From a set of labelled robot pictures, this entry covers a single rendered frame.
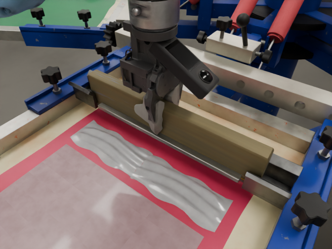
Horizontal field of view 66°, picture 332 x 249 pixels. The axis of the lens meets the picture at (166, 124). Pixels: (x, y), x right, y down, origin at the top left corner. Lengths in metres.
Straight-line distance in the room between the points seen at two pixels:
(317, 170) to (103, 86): 0.44
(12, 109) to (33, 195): 1.97
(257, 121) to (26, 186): 0.48
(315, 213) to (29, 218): 0.43
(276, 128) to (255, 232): 0.22
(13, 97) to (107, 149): 2.12
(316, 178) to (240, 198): 0.13
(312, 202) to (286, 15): 0.57
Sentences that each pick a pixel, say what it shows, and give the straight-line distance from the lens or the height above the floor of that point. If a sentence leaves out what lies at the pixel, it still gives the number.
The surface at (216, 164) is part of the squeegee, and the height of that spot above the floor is 0.99.
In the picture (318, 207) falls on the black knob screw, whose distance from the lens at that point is 0.40.
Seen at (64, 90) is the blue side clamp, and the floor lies 1.00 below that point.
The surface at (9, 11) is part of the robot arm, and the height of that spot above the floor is 1.28.
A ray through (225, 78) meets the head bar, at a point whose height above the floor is 1.02.
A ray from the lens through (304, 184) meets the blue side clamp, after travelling 0.49.
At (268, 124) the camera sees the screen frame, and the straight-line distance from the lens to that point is 0.59.
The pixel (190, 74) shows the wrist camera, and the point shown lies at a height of 1.16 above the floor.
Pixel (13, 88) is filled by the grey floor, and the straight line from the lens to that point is 2.74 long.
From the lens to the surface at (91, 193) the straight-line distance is 0.50.
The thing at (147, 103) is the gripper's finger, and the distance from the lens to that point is 0.44.
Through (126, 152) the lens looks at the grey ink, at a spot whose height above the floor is 0.96.
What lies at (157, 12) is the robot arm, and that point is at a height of 1.24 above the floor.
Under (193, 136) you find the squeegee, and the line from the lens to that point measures 0.47.
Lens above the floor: 1.37
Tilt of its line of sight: 43 degrees down
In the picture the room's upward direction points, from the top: straight up
